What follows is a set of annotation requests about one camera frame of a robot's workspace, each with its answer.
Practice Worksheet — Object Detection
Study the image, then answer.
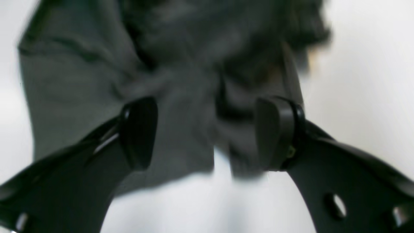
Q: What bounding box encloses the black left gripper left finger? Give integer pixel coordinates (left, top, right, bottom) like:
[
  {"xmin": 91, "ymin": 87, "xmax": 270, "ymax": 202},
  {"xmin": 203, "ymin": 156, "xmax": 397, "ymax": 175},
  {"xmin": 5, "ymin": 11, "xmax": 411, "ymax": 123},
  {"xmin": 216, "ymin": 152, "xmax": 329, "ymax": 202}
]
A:
[{"xmin": 1, "ymin": 97, "xmax": 158, "ymax": 233}]

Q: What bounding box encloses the dark grey T-shirt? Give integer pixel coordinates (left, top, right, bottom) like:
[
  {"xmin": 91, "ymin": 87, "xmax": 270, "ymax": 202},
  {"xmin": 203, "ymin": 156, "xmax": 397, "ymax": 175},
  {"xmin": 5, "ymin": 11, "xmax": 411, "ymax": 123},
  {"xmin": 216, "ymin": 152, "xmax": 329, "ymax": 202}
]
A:
[{"xmin": 18, "ymin": 0, "xmax": 330, "ymax": 196}]

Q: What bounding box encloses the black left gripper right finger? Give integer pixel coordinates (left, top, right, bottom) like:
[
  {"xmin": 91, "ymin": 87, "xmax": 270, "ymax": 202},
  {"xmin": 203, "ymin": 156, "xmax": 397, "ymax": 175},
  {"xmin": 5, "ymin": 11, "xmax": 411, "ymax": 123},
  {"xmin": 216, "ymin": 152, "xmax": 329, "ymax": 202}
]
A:
[{"xmin": 254, "ymin": 97, "xmax": 414, "ymax": 233}]

